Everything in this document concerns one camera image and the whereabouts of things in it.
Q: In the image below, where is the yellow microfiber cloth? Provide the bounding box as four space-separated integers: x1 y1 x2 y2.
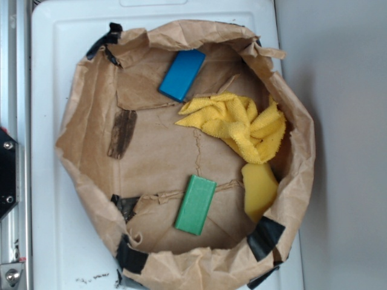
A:
175 91 287 164

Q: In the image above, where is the white plastic bin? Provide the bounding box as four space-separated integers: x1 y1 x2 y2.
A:
30 0 305 290

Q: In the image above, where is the green rectangular block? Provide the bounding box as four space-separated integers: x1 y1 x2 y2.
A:
175 175 216 236

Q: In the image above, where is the blue rectangular block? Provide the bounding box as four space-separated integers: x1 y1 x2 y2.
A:
158 50 206 102

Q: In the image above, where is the brown paper bag liner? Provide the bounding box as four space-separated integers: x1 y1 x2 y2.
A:
56 20 316 289

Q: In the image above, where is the yellow sponge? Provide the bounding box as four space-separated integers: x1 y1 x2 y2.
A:
241 163 278 223

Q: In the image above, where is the black mounting bracket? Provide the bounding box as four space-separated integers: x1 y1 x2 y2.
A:
0 127 19 221

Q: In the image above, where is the aluminium frame rail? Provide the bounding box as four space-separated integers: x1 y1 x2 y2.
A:
1 1 33 289

